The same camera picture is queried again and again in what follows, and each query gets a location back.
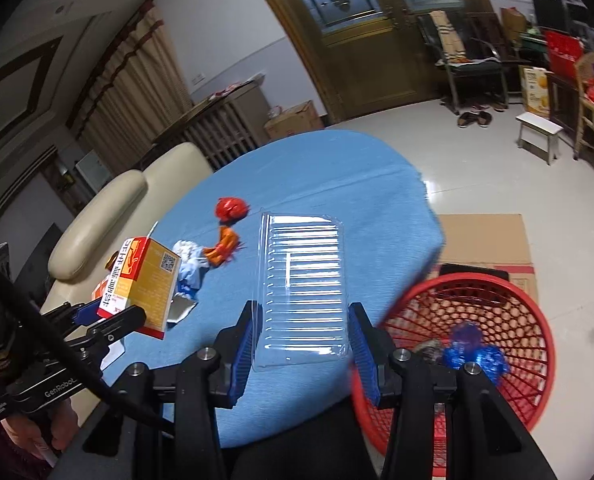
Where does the plaid scarf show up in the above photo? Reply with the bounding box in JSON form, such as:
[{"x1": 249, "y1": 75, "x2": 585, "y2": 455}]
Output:
[{"x1": 429, "y1": 10, "x2": 470, "y2": 63}]

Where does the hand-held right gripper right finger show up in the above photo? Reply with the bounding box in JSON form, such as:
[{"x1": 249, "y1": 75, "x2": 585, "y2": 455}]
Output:
[{"x1": 348, "y1": 303, "x2": 553, "y2": 480}]

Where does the black metal armchair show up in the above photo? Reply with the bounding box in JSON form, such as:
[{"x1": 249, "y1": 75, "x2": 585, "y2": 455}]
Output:
[{"x1": 417, "y1": 10, "x2": 510, "y2": 113}]

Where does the person's left hand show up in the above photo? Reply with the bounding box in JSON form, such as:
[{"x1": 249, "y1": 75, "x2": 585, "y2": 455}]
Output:
[{"x1": 4, "y1": 399, "x2": 80, "y2": 468}]

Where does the red gift bag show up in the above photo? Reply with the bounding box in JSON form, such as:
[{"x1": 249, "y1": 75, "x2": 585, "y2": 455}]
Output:
[{"x1": 544, "y1": 30, "x2": 586, "y2": 77}]

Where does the orange wrapper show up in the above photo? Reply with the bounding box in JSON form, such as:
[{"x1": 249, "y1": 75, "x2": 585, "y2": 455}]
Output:
[{"x1": 203, "y1": 225, "x2": 244, "y2": 268}]

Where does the dark blue crumpled wrapper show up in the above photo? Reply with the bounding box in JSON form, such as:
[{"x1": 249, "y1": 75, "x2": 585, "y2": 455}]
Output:
[{"x1": 450, "y1": 324, "x2": 484, "y2": 352}]

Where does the blue tablecloth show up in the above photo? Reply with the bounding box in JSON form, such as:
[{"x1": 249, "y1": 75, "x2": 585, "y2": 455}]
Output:
[{"x1": 104, "y1": 130, "x2": 448, "y2": 450}]

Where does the wooden double door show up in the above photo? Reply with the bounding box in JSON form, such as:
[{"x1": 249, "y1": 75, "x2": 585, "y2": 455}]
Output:
[{"x1": 239, "y1": 0, "x2": 478, "y2": 123}]

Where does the white blue bag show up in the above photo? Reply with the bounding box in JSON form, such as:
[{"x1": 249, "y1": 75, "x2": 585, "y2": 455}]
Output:
[{"x1": 171, "y1": 240, "x2": 209, "y2": 302}]

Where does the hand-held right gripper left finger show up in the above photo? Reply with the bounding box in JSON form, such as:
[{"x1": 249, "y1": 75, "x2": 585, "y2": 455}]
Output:
[{"x1": 47, "y1": 300, "x2": 258, "y2": 480}]

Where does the clear plastic tray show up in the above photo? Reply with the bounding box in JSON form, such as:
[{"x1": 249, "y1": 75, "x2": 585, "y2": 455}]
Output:
[{"x1": 253, "y1": 208, "x2": 352, "y2": 372}]

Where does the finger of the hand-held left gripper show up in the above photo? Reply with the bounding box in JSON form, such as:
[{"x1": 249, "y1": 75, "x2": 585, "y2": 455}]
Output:
[
  {"x1": 64, "y1": 305, "x2": 148, "y2": 361},
  {"x1": 39, "y1": 301, "x2": 104, "y2": 329}
]

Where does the beige curtain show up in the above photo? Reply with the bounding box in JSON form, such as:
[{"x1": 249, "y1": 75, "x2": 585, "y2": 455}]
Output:
[{"x1": 77, "y1": 7, "x2": 195, "y2": 176}]

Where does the red crumpled wrapper ball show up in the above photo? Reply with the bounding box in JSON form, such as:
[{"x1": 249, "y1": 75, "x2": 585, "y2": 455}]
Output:
[{"x1": 214, "y1": 197, "x2": 250, "y2": 223}]

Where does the brown cardboard box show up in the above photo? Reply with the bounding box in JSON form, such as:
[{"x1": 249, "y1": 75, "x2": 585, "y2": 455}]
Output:
[{"x1": 263, "y1": 101, "x2": 325, "y2": 141}]

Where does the small white stool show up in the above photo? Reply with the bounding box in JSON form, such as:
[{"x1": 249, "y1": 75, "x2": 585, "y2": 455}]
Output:
[{"x1": 516, "y1": 112, "x2": 564, "y2": 166}]

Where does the flat cardboard sheet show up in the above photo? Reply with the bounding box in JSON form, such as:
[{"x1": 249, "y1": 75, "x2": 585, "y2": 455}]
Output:
[{"x1": 434, "y1": 214, "x2": 538, "y2": 306}]

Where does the yellow fruit print box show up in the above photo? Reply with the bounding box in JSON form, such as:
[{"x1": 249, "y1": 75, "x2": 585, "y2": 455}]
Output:
[{"x1": 520, "y1": 66, "x2": 551, "y2": 116}]

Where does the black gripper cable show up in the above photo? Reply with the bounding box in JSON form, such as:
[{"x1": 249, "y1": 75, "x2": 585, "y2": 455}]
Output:
[{"x1": 0, "y1": 252, "x2": 178, "y2": 436}]

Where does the yellow orange carton box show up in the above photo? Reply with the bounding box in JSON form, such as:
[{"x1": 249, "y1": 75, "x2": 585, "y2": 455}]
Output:
[{"x1": 96, "y1": 236, "x2": 182, "y2": 339}]

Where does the bright blue crumpled wrapper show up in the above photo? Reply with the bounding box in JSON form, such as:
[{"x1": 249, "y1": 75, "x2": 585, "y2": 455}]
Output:
[{"x1": 443, "y1": 346, "x2": 510, "y2": 382}]

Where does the red plastic basket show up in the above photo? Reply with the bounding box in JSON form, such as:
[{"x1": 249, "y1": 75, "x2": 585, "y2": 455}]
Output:
[{"x1": 349, "y1": 274, "x2": 555, "y2": 478}]

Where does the silver foil piece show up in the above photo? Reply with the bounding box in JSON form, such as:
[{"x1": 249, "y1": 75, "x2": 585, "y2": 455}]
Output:
[{"x1": 167, "y1": 294, "x2": 198, "y2": 327}]

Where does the slatted radiator cover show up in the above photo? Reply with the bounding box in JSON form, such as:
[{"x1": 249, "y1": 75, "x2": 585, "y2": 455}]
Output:
[{"x1": 152, "y1": 77, "x2": 273, "y2": 171}]

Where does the white wall panel box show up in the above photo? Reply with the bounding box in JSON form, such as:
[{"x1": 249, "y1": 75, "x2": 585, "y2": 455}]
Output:
[{"x1": 74, "y1": 152, "x2": 112, "y2": 193}]

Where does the brown paper bag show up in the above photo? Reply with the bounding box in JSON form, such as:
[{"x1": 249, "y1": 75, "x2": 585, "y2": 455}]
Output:
[{"x1": 500, "y1": 6, "x2": 528, "y2": 44}]

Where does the black monitor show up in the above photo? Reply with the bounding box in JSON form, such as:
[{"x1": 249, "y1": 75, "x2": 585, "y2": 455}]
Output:
[{"x1": 532, "y1": 0, "x2": 571, "y2": 31}]

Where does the black crumpled wrapper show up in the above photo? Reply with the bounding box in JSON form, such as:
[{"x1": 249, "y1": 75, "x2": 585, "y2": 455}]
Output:
[{"x1": 414, "y1": 340, "x2": 448, "y2": 366}]

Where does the beige sofa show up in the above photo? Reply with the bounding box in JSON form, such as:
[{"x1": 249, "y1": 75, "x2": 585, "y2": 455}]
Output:
[{"x1": 39, "y1": 142, "x2": 215, "y2": 411}]

